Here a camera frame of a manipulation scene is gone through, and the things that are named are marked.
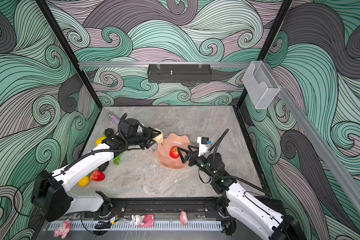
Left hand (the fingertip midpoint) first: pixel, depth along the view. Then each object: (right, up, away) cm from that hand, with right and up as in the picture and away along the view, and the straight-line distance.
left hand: (161, 134), depth 77 cm
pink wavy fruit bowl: (-1, -13, +14) cm, 19 cm away
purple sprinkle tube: (-39, +8, +33) cm, 52 cm away
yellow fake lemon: (-44, -6, +20) cm, 48 cm away
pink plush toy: (-43, -41, -11) cm, 61 cm away
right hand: (+11, -7, -4) cm, 14 cm away
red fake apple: (+7, -12, +11) cm, 17 cm away
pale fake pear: (-1, -2, 0) cm, 2 cm away
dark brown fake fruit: (-39, -1, +24) cm, 45 cm away
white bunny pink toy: (-6, -40, -8) cm, 41 cm away
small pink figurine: (+11, -37, -10) cm, 40 cm away
